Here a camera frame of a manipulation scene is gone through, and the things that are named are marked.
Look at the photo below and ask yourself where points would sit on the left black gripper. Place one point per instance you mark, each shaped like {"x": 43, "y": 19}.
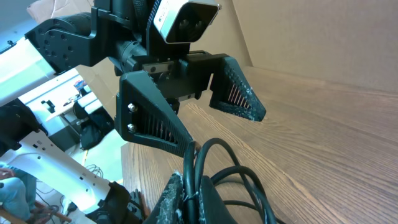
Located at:
{"x": 143, "y": 115}

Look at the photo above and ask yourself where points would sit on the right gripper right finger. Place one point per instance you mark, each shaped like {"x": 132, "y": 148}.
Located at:
{"x": 212, "y": 209}

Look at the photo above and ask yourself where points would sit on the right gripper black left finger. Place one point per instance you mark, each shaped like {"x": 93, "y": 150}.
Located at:
{"x": 168, "y": 208}

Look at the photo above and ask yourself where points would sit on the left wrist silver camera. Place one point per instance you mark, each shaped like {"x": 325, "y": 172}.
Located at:
{"x": 184, "y": 21}

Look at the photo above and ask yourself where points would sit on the seated person in background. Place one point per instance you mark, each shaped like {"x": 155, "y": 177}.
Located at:
{"x": 18, "y": 192}

